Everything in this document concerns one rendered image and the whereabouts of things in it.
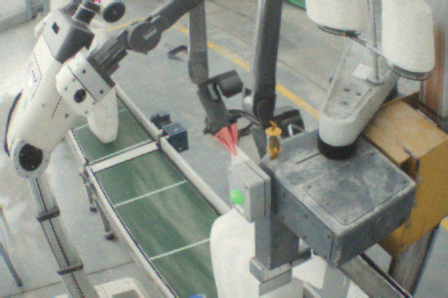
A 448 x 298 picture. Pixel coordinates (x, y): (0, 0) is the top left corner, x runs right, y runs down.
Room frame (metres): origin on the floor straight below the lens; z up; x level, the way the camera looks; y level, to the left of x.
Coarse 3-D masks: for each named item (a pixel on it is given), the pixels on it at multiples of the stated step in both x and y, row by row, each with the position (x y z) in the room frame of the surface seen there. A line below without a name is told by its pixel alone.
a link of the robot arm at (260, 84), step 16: (272, 0) 1.25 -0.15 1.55; (256, 16) 1.26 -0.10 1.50; (272, 16) 1.24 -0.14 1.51; (256, 32) 1.24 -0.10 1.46; (272, 32) 1.22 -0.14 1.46; (256, 48) 1.22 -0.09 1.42; (272, 48) 1.21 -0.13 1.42; (256, 64) 1.20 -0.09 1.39; (272, 64) 1.20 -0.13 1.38; (256, 80) 1.18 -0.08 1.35; (272, 80) 1.19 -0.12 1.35; (256, 96) 1.16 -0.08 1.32; (272, 96) 1.17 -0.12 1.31; (256, 112) 1.15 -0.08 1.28
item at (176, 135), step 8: (160, 112) 2.75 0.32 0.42; (168, 112) 2.74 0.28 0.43; (152, 120) 2.77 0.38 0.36; (160, 120) 2.71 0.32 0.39; (168, 120) 2.71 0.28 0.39; (160, 128) 2.67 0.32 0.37; (168, 128) 2.62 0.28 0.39; (176, 128) 2.61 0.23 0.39; (184, 128) 2.60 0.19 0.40; (168, 136) 2.56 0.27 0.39; (176, 136) 2.56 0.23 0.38; (184, 136) 2.58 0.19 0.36; (176, 144) 2.56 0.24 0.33; (184, 144) 2.58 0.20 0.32
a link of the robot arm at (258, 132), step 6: (276, 120) 1.19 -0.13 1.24; (252, 126) 1.19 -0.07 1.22; (258, 126) 1.16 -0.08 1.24; (264, 126) 1.16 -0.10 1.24; (270, 126) 1.17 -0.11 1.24; (276, 126) 1.19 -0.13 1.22; (252, 132) 1.17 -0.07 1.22; (258, 132) 1.16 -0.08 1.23; (264, 132) 1.16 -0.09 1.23; (282, 132) 1.17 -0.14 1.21; (258, 138) 1.15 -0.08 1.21; (264, 138) 1.15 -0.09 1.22; (258, 144) 1.15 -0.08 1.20; (264, 144) 1.14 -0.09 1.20
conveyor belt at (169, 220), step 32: (160, 160) 2.35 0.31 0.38; (128, 192) 2.10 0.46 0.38; (160, 192) 2.09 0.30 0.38; (192, 192) 2.08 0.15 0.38; (128, 224) 1.86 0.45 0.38; (160, 224) 1.86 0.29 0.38; (192, 224) 1.85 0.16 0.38; (160, 256) 1.64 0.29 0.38; (192, 256) 1.64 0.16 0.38; (192, 288) 1.43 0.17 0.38
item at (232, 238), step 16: (240, 160) 1.31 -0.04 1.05; (224, 224) 1.31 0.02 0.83; (240, 224) 1.27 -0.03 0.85; (224, 240) 1.26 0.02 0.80; (240, 240) 1.22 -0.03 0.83; (224, 256) 1.24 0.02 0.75; (240, 256) 1.18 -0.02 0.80; (224, 272) 1.24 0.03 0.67; (240, 272) 1.15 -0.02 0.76; (304, 272) 0.99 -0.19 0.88; (320, 272) 0.93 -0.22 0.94; (224, 288) 1.26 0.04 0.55; (240, 288) 1.14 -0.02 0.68; (256, 288) 1.09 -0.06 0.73; (288, 288) 1.05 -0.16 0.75; (320, 288) 0.91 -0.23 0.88
